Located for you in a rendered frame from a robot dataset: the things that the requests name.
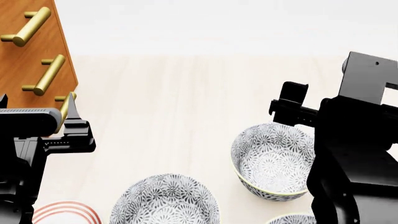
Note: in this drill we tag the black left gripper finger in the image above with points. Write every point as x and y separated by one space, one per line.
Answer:
76 127
2 101

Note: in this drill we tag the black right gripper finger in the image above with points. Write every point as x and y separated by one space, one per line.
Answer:
292 93

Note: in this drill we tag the black white floral patterned bowl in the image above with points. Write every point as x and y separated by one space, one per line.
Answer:
273 161
164 200
292 219

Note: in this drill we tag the wooden drawer cabinet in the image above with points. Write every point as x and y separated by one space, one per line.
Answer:
28 65

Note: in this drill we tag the white plate with red rings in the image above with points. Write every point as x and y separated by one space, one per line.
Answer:
65 213

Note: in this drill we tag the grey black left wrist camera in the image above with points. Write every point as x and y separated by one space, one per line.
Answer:
28 121

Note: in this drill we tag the black right wrist camera bracket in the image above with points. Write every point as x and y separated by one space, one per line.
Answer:
363 77

